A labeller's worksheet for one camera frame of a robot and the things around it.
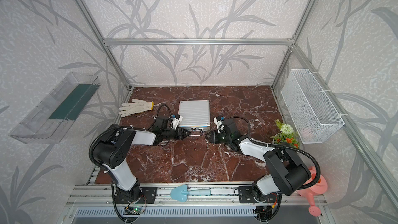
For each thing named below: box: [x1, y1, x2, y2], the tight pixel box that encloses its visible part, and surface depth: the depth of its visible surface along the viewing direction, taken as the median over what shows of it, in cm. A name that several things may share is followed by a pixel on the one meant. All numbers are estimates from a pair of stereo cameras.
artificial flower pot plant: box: [269, 118, 301, 149], surface depth 81 cm
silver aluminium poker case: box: [178, 100, 210, 132], surface depth 98 cm
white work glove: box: [118, 98, 154, 118], surface depth 110 cm
